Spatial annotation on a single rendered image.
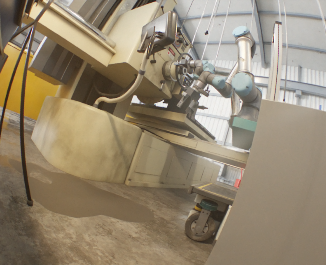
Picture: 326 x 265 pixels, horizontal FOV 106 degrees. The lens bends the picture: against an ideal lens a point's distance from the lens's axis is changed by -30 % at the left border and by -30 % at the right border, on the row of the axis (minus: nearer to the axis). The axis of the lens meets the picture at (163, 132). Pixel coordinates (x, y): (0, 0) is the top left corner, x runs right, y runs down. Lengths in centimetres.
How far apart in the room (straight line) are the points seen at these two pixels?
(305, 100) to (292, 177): 963
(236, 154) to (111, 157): 126
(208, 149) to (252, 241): 181
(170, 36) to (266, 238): 105
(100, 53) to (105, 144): 85
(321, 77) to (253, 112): 993
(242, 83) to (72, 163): 136
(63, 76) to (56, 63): 16
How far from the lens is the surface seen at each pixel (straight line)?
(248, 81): 96
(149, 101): 225
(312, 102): 996
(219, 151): 197
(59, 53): 198
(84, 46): 167
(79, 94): 203
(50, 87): 373
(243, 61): 108
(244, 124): 99
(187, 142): 214
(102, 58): 174
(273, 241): 26
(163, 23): 117
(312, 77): 1073
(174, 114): 214
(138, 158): 187
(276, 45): 152
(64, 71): 197
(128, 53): 162
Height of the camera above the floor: 44
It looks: 6 degrees up
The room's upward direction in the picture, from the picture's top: 19 degrees clockwise
